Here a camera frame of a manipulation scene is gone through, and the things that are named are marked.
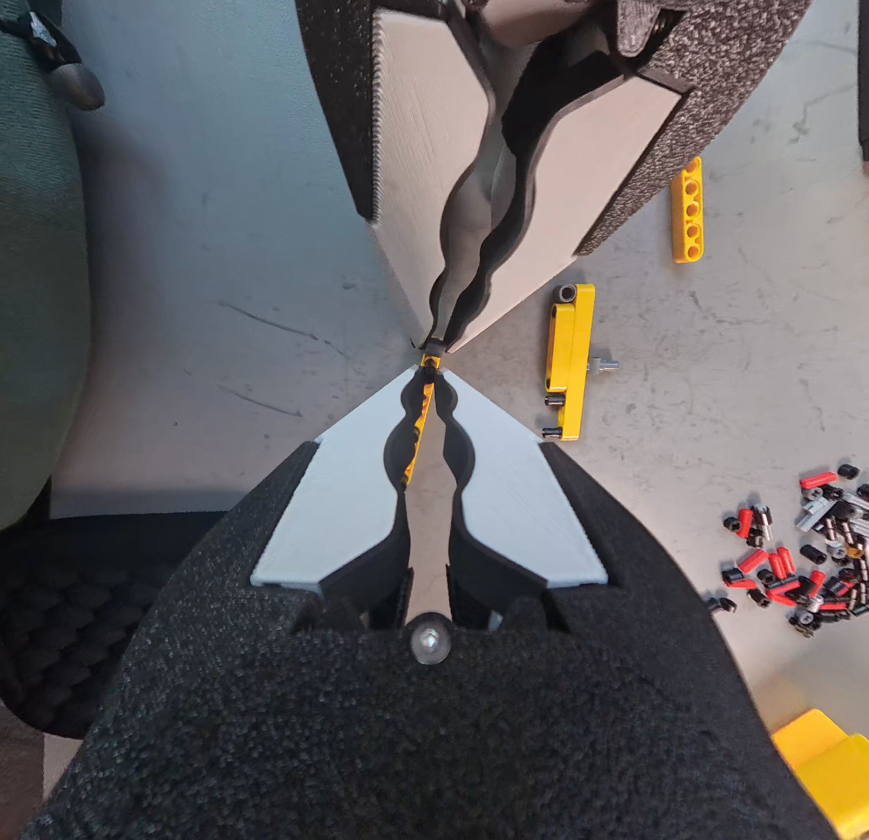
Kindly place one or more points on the short yellow lego beam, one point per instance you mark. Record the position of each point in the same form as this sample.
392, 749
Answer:
687, 256

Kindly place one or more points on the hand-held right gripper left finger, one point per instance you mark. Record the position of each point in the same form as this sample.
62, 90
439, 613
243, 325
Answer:
326, 514

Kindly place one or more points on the yellow plastic bin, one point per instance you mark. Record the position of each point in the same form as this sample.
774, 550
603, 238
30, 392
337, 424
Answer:
828, 772

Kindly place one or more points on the pile of small lego pieces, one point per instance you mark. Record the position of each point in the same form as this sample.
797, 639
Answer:
781, 562

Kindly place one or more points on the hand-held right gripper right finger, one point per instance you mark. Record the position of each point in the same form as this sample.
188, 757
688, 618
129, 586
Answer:
523, 514

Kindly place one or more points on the yellow lego beam assembly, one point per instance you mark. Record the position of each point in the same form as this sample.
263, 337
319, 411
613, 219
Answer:
584, 351

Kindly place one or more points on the long yellow lego beam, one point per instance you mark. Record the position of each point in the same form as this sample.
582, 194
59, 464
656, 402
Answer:
429, 361

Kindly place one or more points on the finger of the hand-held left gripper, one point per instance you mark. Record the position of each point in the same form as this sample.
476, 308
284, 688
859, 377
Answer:
421, 141
597, 175

